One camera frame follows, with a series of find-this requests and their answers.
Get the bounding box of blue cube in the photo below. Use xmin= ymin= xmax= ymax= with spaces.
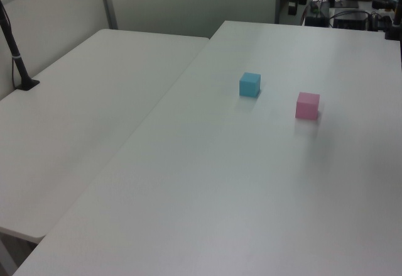
xmin=239 ymin=72 xmax=262 ymax=97

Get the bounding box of pink cube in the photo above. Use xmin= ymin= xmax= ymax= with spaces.
xmin=295 ymin=91 xmax=321 ymax=121

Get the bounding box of small black box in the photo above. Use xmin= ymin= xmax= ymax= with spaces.
xmin=305 ymin=15 xmax=328 ymax=28

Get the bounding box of large black box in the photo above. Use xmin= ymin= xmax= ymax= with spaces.
xmin=332 ymin=11 xmax=369 ymax=31

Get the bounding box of black table clamp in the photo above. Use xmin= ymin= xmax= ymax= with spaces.
xmin=384 ymin=0 xmax=402 ymax=41

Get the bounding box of black device with cables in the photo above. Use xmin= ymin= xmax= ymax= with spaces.
xmin=368 ymin=0 xmax=395 ymax=32

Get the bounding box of black camera stand pole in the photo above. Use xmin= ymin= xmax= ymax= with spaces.
xmin=0 ymin=0 xmax=41 ymax=92

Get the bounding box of thin black cable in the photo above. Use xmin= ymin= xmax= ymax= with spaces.
xmin=0 ymin=4 xmax=20 ymax=89

